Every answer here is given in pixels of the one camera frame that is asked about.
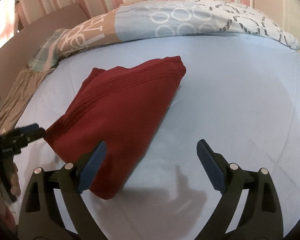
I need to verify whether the light blue bed sheet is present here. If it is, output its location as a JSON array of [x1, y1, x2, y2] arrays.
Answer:
[[18, 34, 300, 239]]

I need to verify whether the tan bed skirt fabric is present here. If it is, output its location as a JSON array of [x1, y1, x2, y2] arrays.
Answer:
[[0, 68, 55, 134]]

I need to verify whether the brown headboard panel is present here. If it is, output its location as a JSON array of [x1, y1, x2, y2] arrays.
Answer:
[[0, 3, 88, 101]]

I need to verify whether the dark red knit sweater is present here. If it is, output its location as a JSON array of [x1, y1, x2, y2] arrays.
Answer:
[[45, 56, 186, 199]]

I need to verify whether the green plaid cloth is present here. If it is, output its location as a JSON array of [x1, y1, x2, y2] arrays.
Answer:
[[27, 28, 68, 72]]

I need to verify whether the blue and tan patterned pillow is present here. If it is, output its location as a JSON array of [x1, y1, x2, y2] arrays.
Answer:
[[57, 0, 300, 57]]

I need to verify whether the person's left hand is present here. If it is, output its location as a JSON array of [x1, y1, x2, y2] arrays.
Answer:
[[0, 163, 22, 205]]

